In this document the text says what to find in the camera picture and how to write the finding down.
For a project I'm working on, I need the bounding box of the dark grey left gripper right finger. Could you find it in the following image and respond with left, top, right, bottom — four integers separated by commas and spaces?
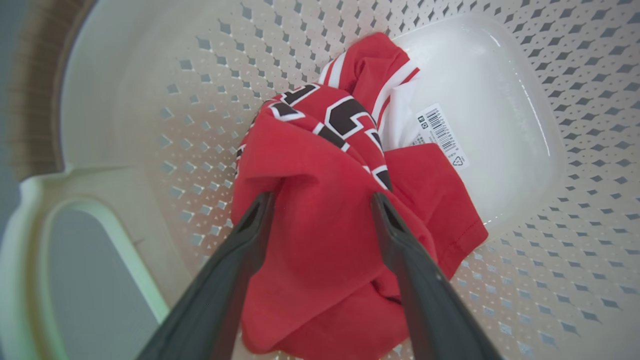
370, 192, 505, 360

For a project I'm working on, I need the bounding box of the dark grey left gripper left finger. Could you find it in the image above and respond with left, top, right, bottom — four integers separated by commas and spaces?
135, 192, 276, 360

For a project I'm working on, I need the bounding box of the red garment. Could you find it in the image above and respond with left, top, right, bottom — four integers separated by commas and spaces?
231, 32, 490, 360

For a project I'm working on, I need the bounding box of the white barcode sticker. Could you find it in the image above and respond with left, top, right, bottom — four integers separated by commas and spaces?
411, 102, 471, 171

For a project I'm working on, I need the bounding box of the white perforated laundry basket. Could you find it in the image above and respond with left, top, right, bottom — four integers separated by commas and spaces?
0, 0, 640, 360

